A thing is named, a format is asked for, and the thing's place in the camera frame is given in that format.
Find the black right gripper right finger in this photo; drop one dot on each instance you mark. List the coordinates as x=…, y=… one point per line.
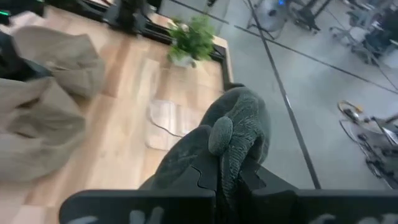
x=311, y=207

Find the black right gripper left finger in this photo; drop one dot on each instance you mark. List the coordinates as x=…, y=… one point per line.
x=140, y=207

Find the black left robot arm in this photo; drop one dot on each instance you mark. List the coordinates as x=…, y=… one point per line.
x=127, y=15

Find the clear plastic bin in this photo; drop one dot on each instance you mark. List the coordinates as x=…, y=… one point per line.
x=164, y=118

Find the small green potted plant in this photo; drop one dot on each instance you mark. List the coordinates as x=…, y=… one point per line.
x=192, y=40

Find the grey office chair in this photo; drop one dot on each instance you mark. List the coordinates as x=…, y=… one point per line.
x=354, y=37

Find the round silver reel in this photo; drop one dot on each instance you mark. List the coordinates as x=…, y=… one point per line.
x=270, y=14

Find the black metal frame stand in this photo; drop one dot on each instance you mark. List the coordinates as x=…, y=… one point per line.
x=308, y=15

